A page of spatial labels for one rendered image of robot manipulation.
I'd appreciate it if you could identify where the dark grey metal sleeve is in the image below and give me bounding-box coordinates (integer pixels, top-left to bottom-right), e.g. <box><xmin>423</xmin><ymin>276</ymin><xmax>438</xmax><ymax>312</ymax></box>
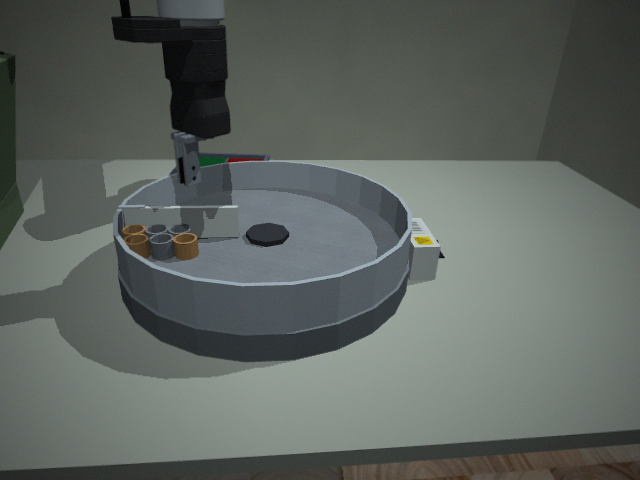
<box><xmin>168</xmin><ymin>224</ymin><xmax>192</xmax><ymax>237</ymax></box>
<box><xmin>149</xmin><ymin>233</ymin><xmax>175</xmax><ymax>260</ymax></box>
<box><xmin>145</xmin><ymin>224</ymin><xmax>169</xmax><ymax>239</ymax></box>

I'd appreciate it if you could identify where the bronze bushing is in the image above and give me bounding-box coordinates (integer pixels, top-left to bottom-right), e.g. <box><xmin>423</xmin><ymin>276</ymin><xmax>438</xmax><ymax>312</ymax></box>
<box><xmin>122</xmin><ymin>224</ymin><xmax>146</xmax><ymax>240</ymax></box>
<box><xmin>173</xmin><ymin>233</ymin><xmax>199</xmax><ymax>260</ymax></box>
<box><xmin>124</xmin><ymin>234</ymin><xmax>151</xmax><ymax>259</ymax></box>

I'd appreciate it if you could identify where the red and green divided bin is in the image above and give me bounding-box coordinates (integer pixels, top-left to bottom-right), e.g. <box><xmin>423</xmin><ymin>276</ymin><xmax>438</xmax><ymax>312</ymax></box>
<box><xmin>199</xmin><ymin>152</ymin><xmax>270</xmax><ymax>167</ymax></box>

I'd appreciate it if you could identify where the grey round turntable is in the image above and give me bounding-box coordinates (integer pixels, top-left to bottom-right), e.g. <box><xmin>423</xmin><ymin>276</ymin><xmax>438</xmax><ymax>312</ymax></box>
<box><xmin>113</xmin><ymin>161</ymin><xmax>445</xmax><ymax>362</ymax></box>

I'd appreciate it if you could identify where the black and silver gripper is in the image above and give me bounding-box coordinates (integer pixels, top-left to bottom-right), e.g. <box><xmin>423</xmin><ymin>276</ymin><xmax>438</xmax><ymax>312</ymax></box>
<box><xmin>111</xmin><ymin>0</ymin><xmax>231</xmax><ymax>187</ymax></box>

